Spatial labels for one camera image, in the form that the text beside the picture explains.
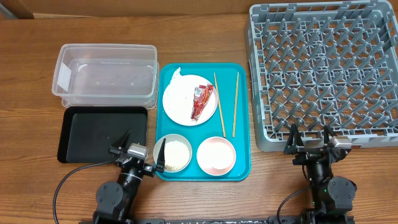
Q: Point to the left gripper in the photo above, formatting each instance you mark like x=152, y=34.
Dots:
x=149, y=169

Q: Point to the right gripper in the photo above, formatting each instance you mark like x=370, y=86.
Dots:
x=294, y=145

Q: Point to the white rice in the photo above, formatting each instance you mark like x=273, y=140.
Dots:
x=177, y=156

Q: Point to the grey rice bowl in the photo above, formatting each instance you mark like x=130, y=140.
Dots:
x=168, y=138

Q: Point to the white napkin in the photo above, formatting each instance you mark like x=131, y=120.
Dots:
x=176, y=76

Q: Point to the red snack wrapper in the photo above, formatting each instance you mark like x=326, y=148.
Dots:
x=200, y=99

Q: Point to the white cup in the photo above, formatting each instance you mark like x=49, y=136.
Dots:
x=220, y=160

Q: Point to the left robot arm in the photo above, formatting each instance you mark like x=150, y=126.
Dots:
x=115, y=198

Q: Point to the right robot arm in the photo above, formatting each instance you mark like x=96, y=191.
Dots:
x=332, y=197

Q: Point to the grey dishwasher rack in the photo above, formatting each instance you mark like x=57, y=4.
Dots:
x=317, y=64

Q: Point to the black tray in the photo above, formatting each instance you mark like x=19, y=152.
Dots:
x=88, y=131

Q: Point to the large white plate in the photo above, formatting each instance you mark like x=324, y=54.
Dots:
x=178, y=100

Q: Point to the teal serving tray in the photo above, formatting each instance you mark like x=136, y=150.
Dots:
x=226, y=78

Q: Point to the left wooden chopstick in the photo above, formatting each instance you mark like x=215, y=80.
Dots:
x=219, y=106

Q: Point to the wooden chopstick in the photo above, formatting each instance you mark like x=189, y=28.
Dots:
x=219, y=106
x=235, y=104

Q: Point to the right wooden chopstick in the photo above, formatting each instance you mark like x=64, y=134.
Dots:
x=235, y=104

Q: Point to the clear plastic bin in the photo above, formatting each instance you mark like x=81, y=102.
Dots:
x=107, y=75

